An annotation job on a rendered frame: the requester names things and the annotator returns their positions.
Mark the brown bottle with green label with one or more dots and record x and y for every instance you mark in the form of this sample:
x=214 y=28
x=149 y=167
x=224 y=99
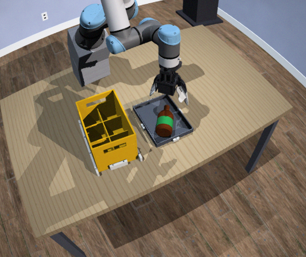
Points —
x=164 y=124

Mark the yellow divided crate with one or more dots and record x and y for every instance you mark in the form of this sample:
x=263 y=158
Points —
x=107 y=121

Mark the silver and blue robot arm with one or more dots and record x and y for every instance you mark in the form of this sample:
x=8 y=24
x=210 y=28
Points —
x=115 y=14

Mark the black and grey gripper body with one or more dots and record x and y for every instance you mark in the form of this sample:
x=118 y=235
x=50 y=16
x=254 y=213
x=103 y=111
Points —
x=167 y=85

